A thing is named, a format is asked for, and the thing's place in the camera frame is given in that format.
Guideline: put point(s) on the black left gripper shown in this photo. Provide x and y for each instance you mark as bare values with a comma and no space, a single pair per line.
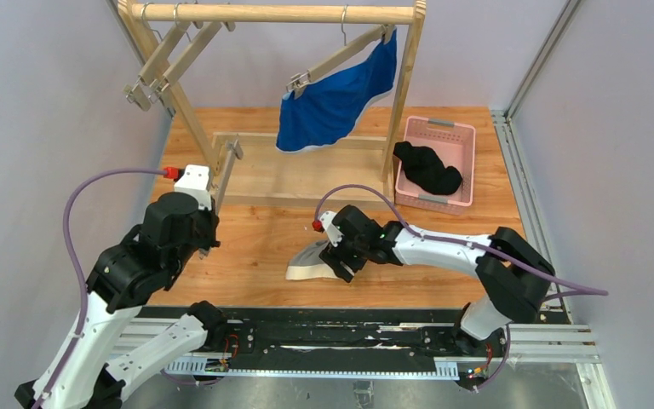
209,227

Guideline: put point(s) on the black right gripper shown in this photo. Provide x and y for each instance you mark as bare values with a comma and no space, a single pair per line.
338,257

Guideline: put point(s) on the grey underwear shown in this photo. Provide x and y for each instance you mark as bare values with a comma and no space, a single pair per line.
306,264

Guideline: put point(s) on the wooden hanger with grey underwear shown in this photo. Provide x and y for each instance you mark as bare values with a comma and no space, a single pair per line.
234,153

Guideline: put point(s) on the black underwear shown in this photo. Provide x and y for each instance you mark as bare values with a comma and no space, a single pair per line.
423,166

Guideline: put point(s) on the wooden clip hanger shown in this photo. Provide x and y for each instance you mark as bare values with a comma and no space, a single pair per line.
198,35
164,66

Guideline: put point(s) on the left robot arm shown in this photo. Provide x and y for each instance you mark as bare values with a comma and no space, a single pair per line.
150,258

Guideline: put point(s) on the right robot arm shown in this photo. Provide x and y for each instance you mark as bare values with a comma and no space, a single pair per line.
515,277

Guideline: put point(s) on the blue underwear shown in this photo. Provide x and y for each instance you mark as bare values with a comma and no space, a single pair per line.
329,109

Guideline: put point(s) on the empty wooden clip hanger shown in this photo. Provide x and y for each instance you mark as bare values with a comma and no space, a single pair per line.
164,66

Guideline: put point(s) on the wooden hanger with blue underwear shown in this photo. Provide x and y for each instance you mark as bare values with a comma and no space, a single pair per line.
299,82

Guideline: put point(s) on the wooden clothes rack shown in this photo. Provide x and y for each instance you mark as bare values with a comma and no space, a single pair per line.
263,176

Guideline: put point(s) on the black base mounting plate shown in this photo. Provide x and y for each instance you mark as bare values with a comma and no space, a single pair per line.
344,342

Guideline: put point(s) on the pink plastic basket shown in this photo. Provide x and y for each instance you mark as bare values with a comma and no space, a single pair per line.
455,144

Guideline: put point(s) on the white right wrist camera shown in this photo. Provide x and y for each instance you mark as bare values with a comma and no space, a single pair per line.
325,223

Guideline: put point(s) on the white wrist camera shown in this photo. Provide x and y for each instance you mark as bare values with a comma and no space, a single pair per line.
325,223
196,181

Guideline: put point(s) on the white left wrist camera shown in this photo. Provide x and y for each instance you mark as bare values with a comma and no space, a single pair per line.
196,181

